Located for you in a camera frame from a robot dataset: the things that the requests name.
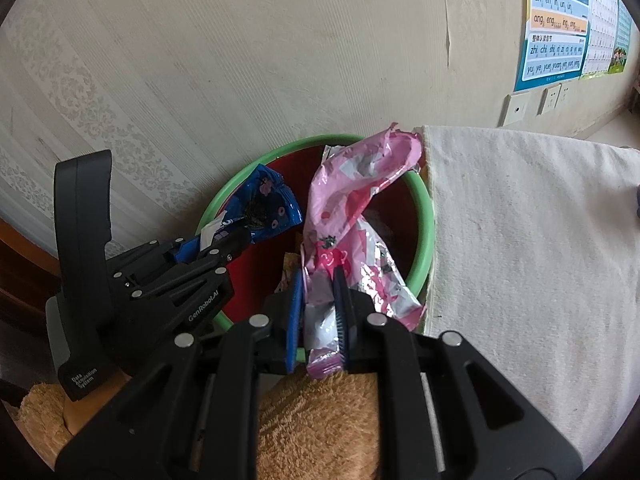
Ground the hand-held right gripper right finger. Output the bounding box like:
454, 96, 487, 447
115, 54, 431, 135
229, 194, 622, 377
331, 266, 585, 480

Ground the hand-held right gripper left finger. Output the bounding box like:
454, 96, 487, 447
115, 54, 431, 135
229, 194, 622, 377
55, 267, 306, 480

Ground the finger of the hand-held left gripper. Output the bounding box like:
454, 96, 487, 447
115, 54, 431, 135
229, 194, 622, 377
117, 229, 252, 298
106, 236, 201, 273

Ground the red bin with green rim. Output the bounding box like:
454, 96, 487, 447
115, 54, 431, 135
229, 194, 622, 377
194, 133, 435, 363

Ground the dark blue snack wrapper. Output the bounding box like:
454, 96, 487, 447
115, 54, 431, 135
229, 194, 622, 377
197, 164, 303, 251

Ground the pale pink foil wrapper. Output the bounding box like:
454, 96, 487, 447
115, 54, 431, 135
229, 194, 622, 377
302, 122, 428, 380

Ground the person's left hand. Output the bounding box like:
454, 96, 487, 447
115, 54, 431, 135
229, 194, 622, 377
62, 367, 133, 436

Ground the brown wooden furniture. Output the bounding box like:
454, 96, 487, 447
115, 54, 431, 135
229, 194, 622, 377
0, 217, 63, 341

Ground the brown plush toy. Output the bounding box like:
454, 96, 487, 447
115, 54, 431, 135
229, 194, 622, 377
15, 370, 386, 480

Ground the white cloth covered table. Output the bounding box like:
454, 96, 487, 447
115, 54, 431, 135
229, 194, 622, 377
415, 125, 640, 461

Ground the blue bordered letter wall poster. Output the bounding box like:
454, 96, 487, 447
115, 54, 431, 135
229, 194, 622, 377
514, 0, 591, 93

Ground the green wall poster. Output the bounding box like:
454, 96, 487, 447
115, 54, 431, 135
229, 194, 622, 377
607, 0, 632, 73

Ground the white chart wall poster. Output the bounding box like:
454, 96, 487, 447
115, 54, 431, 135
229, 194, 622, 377
580, 0, 620, 78

